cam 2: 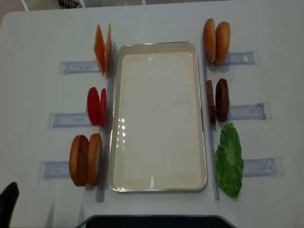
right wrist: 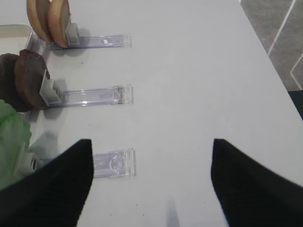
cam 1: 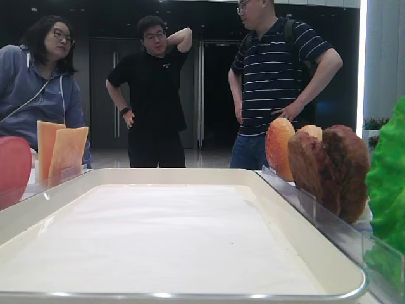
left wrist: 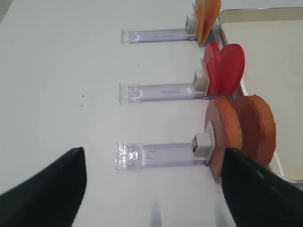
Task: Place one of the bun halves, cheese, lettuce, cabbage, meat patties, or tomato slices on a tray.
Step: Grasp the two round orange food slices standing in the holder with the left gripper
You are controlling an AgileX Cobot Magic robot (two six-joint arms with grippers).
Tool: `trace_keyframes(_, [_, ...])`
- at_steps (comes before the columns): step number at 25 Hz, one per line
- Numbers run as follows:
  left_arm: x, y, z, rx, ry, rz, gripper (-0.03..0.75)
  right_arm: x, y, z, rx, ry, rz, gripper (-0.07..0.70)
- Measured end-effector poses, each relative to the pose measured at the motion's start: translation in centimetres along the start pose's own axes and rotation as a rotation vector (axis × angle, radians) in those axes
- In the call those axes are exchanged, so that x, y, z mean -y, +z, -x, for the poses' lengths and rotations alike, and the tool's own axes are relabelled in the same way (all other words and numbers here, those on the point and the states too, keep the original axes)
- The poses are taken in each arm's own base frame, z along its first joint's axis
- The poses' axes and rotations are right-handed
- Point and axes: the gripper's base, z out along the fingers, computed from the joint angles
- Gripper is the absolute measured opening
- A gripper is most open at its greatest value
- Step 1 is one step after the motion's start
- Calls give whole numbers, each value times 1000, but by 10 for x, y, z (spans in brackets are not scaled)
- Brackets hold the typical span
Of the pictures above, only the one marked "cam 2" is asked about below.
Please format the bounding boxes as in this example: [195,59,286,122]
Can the thin brown meat patty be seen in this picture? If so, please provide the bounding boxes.
[206,80,216,124]

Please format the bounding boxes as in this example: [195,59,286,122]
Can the top bun left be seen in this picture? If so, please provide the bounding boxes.
[202,18,216,62]

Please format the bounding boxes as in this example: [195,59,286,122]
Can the red tomato slice right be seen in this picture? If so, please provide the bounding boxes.
[99,88,106,127]

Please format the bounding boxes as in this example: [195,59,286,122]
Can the thick dark meat patty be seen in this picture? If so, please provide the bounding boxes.
[216,78,229,122]

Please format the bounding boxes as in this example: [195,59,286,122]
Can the clear bun holder rail left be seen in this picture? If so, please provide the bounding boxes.
[38,161,70,180]

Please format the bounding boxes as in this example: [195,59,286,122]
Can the bun slice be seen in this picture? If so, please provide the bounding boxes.
[87,133,102,186]
[69,135,89,187]

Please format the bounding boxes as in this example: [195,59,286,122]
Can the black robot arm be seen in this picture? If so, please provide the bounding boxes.
[0,182,19,228]

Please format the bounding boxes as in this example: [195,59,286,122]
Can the dark robot base bottom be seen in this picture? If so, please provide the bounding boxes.
[81,215,235,228]

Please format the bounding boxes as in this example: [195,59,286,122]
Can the red tomato slice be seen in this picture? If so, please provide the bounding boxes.
[99,88,106,127]
[87,87,100,126]

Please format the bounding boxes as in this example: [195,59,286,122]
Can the top bun right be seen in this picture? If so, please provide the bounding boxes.
[215,21,230,66]

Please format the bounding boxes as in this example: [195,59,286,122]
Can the red tomato slice left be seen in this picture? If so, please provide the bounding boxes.
[87,87,100,126]

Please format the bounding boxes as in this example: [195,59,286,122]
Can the clear long strip left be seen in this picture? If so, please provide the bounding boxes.
[96,41,118,203]

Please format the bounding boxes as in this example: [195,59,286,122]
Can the clear patty holder rail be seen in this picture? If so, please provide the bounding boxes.
[228,103,272,121]

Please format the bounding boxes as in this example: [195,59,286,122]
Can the clear long strip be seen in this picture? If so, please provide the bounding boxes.
[96,41,118,203]
[200,33,220,201]

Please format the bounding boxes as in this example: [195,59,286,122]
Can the clear lettuce holder rail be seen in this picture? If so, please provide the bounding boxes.
[243,156,284,177]

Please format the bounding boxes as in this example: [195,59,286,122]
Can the clear top bun holder rail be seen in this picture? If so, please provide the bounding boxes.
[206,49,260,67]

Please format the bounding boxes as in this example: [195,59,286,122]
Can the white rectangular metal tray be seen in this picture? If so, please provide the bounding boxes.
[108,41,207,192]

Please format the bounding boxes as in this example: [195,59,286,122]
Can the clear bun holder rail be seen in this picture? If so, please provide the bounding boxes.
[206,49,260,67]
[38,161,70,180]

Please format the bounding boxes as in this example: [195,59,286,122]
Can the clear tomato holder rail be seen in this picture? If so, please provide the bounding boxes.
[47,113,92,129]

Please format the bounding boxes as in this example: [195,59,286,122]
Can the black and white bag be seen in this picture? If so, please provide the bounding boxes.
[58,0,82,9]

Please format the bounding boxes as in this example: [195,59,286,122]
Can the orange cheese slice left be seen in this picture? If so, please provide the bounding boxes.
[94,24,105,76]

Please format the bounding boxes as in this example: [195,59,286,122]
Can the clear long strip right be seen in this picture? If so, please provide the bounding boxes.
[200,33,220,201]

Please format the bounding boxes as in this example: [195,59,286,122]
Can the green lettuce leaf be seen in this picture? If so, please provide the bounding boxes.
[214,123,244,198]

